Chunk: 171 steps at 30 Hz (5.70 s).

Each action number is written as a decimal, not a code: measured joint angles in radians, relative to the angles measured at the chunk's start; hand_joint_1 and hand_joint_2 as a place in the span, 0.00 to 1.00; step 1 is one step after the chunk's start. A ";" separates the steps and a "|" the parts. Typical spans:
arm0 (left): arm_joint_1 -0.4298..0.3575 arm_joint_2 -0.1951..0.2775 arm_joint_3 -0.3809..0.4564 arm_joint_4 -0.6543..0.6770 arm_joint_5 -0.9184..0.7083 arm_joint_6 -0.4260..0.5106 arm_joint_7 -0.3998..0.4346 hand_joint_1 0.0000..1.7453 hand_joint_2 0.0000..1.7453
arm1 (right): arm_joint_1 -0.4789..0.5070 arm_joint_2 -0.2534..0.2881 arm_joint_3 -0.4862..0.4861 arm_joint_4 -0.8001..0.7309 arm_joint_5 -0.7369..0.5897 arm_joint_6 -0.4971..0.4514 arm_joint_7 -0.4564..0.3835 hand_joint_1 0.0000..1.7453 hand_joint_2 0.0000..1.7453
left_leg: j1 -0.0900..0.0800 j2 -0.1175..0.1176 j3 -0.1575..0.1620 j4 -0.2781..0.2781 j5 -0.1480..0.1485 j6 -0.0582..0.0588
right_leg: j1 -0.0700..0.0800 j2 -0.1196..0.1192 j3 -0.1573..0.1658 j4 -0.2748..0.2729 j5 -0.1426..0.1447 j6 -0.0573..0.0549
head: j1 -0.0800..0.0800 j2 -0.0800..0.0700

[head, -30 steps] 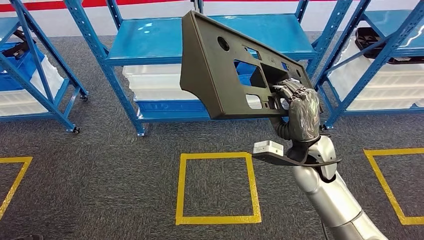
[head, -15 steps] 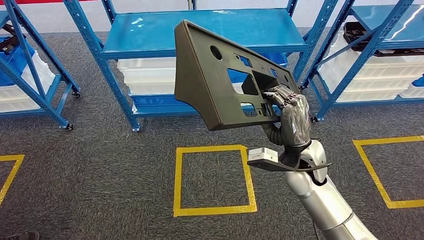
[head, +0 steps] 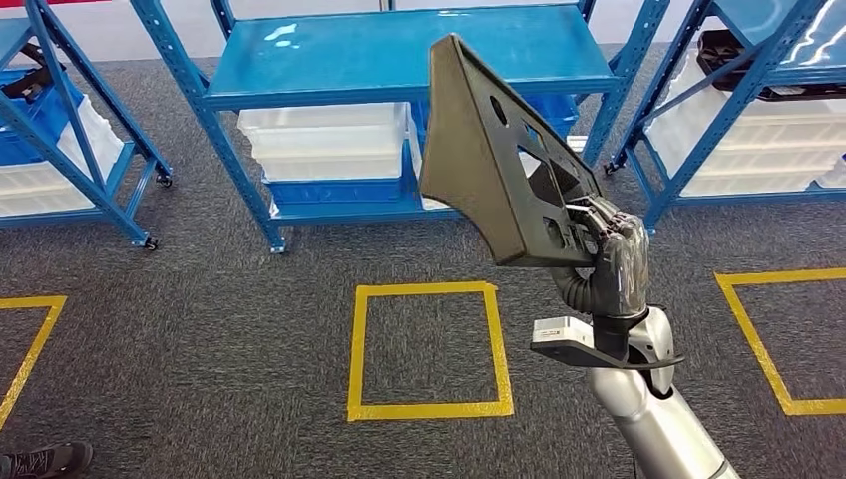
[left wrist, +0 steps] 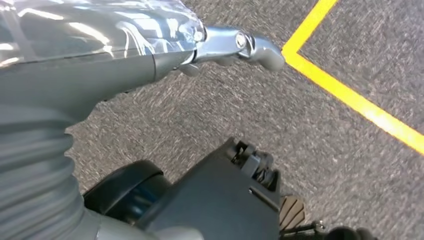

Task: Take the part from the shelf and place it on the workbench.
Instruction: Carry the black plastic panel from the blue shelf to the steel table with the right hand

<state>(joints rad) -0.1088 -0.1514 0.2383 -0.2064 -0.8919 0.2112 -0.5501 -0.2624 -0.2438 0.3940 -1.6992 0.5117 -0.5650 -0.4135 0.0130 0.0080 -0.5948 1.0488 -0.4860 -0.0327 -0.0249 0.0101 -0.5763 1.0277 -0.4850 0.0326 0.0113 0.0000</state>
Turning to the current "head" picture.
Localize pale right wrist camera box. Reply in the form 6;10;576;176
532;316;593;345

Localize blue metal shelf rack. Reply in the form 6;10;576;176
129;0;672;255
0;0;175;252
605;0;846;233

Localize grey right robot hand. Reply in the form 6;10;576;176
565;195;652;320

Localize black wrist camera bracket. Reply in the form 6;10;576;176
530;315;685;371

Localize white plastic crate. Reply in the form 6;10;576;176
406;119;590;212
236;102;411;183

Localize red barrier belt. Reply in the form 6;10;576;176
0;0;111;8

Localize person's foot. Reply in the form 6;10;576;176
0;441;95;479

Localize black plastic panel with cutouts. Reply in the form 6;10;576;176
418;33;606;269

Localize yellow floor tape square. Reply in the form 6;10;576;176
0;295;68;431
714;267;846;418
346;281;515;422

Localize white stacked plastic crates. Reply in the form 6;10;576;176
0;95;127;219
643;52;846;199

